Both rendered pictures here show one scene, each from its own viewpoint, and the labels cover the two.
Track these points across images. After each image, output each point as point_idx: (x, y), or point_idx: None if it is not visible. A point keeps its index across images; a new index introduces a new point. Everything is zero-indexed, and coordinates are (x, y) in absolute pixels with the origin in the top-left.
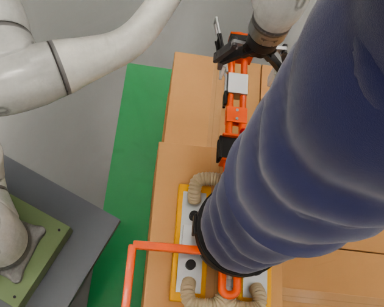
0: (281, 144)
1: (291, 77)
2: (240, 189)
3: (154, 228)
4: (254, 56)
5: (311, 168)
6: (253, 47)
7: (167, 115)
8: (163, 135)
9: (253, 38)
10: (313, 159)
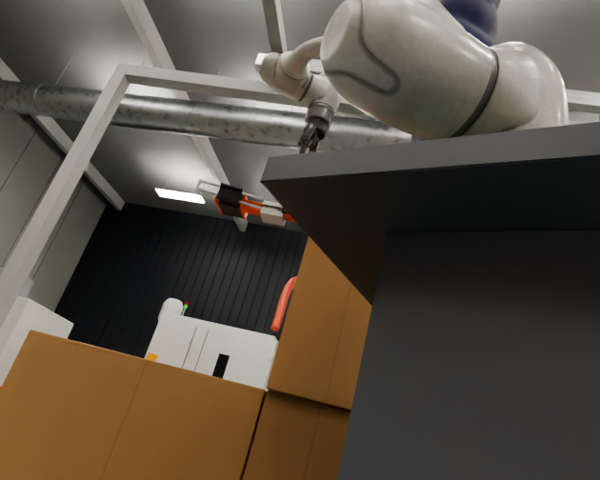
0: (478, 29)
1: (470, 9)
2: None
3: None
4: (312, 147)
5: (488, 30)
6: (324, 127)
7: (150, 360)
8: (115, 456)
9: (326, 117)
10: (489, 23)
